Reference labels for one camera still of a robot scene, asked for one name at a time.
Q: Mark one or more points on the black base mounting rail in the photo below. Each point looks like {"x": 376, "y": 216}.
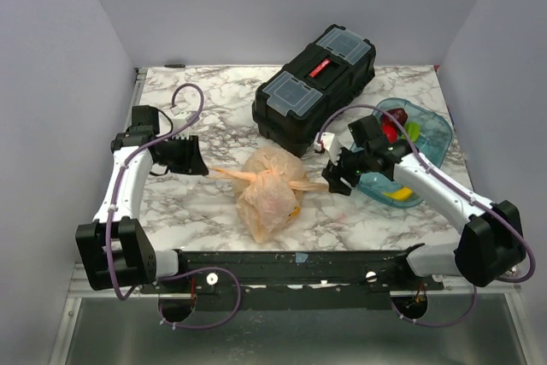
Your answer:
{"x": 297, "y": 280}

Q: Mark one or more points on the yellow fake banana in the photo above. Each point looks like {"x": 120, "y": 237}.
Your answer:
{"x": 400, "y": 195}

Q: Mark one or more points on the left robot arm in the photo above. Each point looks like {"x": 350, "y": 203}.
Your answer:
{"x": 115, "y": 242}

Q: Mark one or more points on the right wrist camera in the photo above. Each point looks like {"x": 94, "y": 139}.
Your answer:
{"x": 328, "y": 142}

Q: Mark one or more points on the green fake starfruit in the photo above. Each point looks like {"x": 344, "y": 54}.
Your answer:
{"x": 413, "y": 130}

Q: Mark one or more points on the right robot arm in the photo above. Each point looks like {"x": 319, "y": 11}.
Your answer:
{"x": 491, "y": 241}

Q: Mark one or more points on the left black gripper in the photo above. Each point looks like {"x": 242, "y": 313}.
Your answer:
{"x": 192, "y": 161}

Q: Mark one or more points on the blue transparent fruit tray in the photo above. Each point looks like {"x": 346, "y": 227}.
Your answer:
{"x": 434, "y": 142}

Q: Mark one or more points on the dark red fake plum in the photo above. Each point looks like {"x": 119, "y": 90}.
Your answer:
{"x": 396, "y": 115}

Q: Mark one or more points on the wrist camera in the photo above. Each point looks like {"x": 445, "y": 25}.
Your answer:
{"x": 181, "y": 120}
{"x": 328, "y": 142}

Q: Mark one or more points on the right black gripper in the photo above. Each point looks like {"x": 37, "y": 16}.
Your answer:
{"x": 332, "y": 173}

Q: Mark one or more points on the red fake apple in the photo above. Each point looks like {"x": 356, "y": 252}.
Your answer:
{"x": 390, "y": 132}

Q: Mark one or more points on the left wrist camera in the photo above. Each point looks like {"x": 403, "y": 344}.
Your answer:
{"x": 181, "y": 120}

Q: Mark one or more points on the peach plastic bag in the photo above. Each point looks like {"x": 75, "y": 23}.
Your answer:
{"x": 269, "y": 190}

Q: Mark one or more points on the black plastic toolbox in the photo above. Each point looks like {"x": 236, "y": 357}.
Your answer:
{"x": 327, "y": 75}

